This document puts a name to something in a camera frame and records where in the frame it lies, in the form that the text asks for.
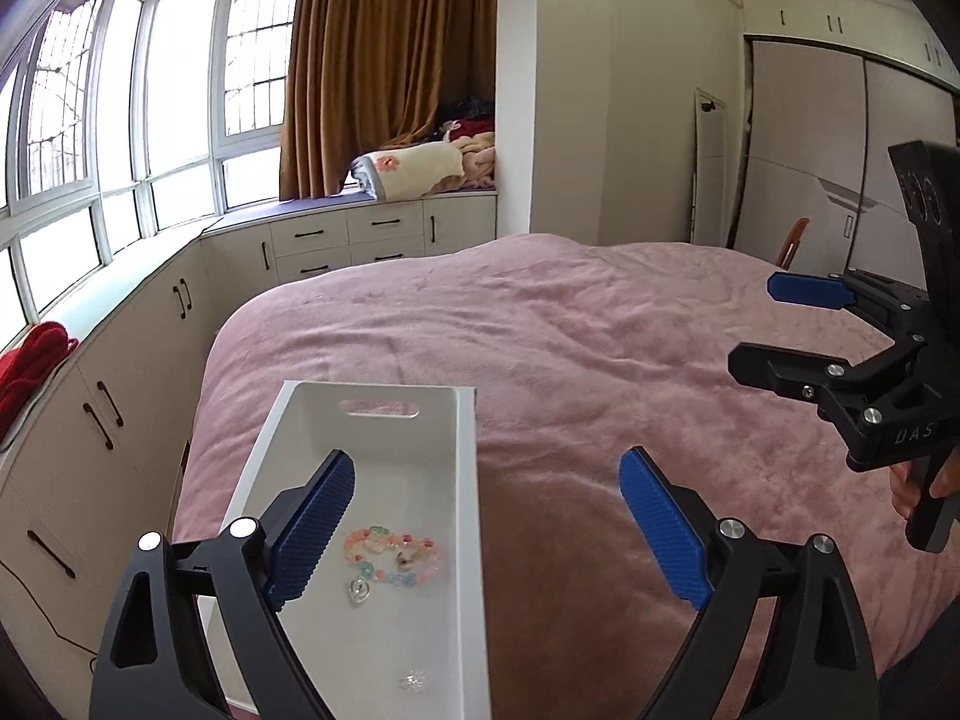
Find person's dark clothing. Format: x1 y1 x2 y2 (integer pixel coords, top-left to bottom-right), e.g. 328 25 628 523
876 611 960 720

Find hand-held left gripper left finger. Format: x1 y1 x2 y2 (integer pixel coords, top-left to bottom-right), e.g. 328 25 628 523
90 450 357 720

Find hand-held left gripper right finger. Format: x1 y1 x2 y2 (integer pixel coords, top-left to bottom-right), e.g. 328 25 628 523
617 446 882 720

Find person's right hand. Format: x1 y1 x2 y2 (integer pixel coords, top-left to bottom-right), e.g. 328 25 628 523
889 446 960 520

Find white leaning mirror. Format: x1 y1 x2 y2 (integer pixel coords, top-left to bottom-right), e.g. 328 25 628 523
691 87 729 246

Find white drawer window cabinet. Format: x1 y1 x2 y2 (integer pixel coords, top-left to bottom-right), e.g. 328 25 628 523
199 191 500 287

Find red cloth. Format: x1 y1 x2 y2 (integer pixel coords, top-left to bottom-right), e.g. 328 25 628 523
0 321 80 442

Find white sliding wardrobe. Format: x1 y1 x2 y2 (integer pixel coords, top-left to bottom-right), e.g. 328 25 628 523
737 0 960 293

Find bed with pink blanket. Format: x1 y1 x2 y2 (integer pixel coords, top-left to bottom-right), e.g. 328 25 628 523
171 232 960 713

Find pastel beaded bracelet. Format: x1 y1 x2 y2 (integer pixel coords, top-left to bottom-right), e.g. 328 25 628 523
341 523 445 590

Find pile of dark clothes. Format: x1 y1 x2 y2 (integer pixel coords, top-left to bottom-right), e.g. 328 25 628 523
433 95 499 142

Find white side window cabinet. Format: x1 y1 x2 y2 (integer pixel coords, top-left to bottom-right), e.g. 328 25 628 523
0 229 222 695

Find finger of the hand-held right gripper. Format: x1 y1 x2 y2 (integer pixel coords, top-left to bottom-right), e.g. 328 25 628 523
727 332 932 430
766 268 932 325

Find folded cream floral blanket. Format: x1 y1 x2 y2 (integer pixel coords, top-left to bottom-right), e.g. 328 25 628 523
350 144 465 204

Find wooden chair back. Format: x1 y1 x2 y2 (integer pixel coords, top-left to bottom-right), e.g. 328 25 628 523
775 217 812 272

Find white plastic storage box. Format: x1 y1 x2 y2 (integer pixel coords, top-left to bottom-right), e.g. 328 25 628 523
199 380 493 720

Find white-framed bay window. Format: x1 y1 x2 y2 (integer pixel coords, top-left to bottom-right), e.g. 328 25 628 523
0 0 302 331

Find crumpled pink blanket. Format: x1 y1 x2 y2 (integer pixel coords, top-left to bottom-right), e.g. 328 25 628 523
448 130 499 190

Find brown curtain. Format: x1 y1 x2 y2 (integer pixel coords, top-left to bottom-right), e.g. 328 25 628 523
279 0 499 200

